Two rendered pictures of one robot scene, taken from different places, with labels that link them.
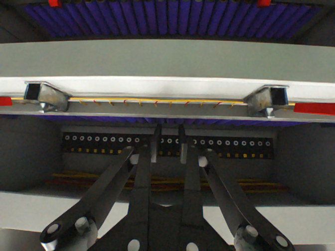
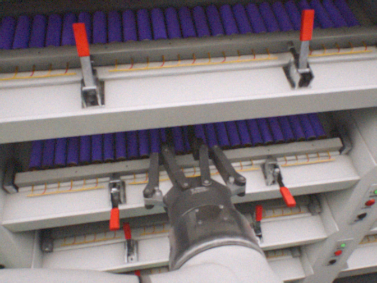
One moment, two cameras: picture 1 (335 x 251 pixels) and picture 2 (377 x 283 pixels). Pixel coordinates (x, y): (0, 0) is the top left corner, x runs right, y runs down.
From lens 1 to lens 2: 0.44 m
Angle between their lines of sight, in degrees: 50
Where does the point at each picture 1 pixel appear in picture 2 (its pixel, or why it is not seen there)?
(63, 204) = (283, 112)
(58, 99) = (266, 170)
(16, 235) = not seen: outside the picture
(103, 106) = (237, 160)
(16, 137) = not seen: hidden behind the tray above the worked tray
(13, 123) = (344, 117)
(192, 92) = (168, 184)
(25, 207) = (322, 105)
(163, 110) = (187, 165)
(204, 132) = not seen: hidden behind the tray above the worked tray
